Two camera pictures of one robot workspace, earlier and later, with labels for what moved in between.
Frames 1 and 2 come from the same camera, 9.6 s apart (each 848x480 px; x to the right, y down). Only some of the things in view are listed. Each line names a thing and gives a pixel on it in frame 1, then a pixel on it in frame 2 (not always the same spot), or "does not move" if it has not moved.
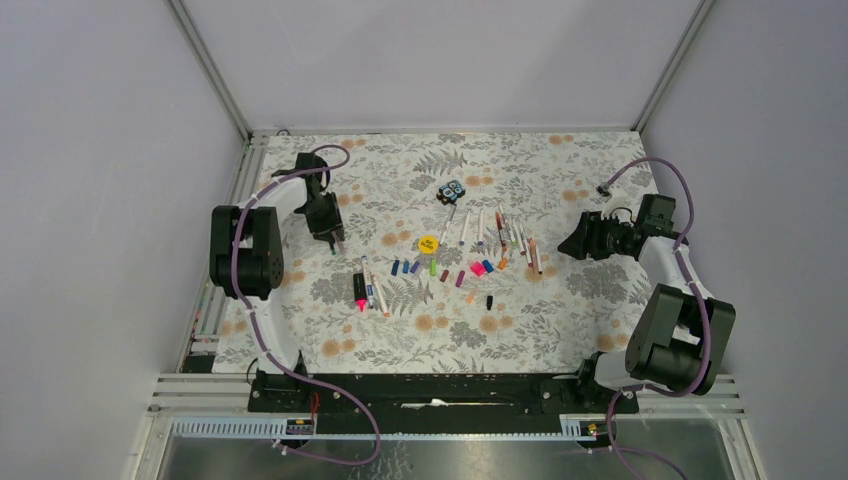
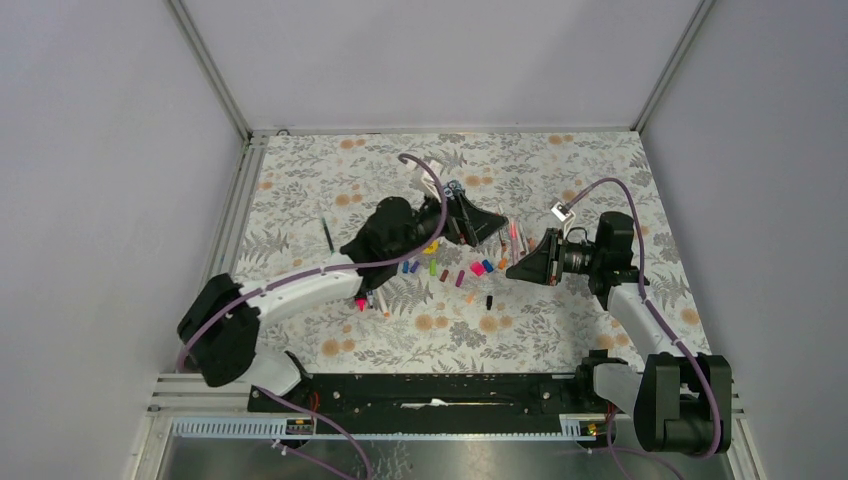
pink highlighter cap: (478, 269) does not move
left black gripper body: (322, 215) -> (460, 229)
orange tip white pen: (380, 295) does not move
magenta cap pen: (525, 246) does not move
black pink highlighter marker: (360, 291) does not move
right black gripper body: (608, 236) -> (553, 257)
